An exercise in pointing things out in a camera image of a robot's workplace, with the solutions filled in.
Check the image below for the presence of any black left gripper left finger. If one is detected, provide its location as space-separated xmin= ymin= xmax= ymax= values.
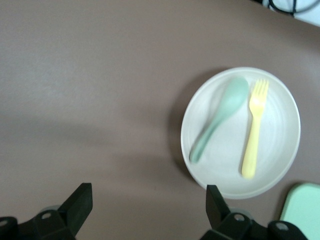
xmin=0 ymin=182 xmax=94 ymax=240

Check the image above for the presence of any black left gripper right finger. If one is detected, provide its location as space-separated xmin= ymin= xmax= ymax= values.
xmin=199 ymin=184 xmax=309 ymax=240

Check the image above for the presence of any round beige plate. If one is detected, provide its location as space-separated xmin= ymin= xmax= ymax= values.
xmin=180 ymin=66 xmax=302 ymax=200

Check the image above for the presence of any yellow plastic fork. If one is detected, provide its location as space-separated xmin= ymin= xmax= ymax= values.
xmin=241 ymin=78 xmax=270 ymax=180

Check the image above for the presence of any light green rectangular tray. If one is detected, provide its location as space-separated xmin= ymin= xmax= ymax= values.
xmin=279 ymin=182 xmax=320 ymax=240

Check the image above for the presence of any green plastic spoon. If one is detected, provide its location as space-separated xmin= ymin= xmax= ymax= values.
xmin=189 ymin=76 xmax=250 ymax=165

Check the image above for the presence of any black floor cable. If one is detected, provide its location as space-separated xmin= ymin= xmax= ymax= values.
xmin=262 ymin=0 xmax=320 ymax=15

